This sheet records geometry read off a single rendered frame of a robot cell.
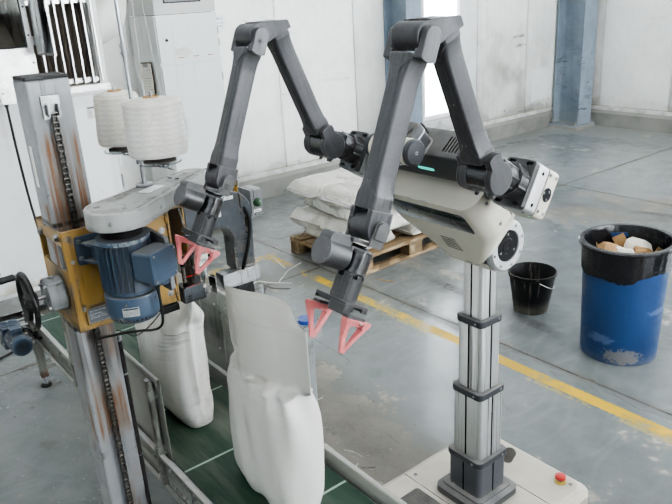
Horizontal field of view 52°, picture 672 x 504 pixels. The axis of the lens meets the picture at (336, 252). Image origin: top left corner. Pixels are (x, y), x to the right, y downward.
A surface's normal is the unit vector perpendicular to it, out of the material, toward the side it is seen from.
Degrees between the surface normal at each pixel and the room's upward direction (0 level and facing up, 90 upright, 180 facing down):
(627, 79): 90
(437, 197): 40
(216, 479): 0
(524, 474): 0
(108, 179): 91
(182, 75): 90
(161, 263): 90
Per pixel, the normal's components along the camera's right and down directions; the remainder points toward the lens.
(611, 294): -0.56, 0.37
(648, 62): -0.78, 0.26
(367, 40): 0.62, 0.24
